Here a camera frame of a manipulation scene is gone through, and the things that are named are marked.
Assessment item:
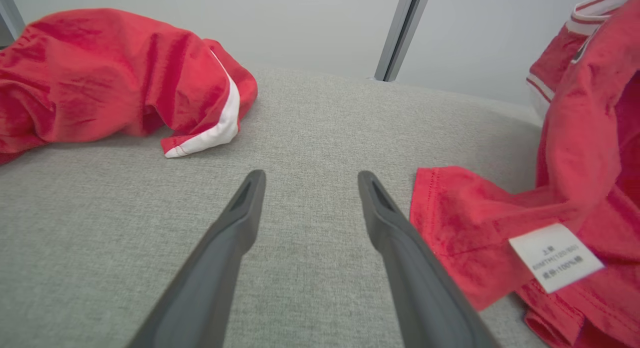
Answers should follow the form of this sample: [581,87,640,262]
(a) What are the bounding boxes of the red jersey shirt striped trim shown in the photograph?
[409,0,640,348]

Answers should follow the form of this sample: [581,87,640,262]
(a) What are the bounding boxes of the grey metal partition post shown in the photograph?
[374,0,419,81]
[0,0,26,47]
[386,0,434,83]

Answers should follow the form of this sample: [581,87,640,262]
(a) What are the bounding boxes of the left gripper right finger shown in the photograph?
[357,170,501,348]

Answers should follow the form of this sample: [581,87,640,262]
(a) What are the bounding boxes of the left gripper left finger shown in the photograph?
[127,169,267,348]

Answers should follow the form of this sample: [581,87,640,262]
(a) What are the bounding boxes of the red shorts white bands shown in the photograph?
[0,8,259,164]

